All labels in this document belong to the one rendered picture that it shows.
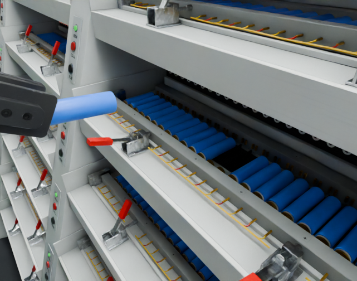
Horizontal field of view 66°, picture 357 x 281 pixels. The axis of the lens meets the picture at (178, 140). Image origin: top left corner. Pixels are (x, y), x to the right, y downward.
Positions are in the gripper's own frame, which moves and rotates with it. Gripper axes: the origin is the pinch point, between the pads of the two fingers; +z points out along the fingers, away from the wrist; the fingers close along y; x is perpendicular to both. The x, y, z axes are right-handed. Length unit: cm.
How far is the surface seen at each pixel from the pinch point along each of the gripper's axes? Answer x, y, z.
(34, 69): -8, -62, 20
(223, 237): -7.9, 8.1, 20.7
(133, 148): -6.7, -11.3, 20.6
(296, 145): 3.6, 5.4, 34.3
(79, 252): -43, -28, 31
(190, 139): -2.0, -6.7, 26.7
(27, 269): -81, -62, 37
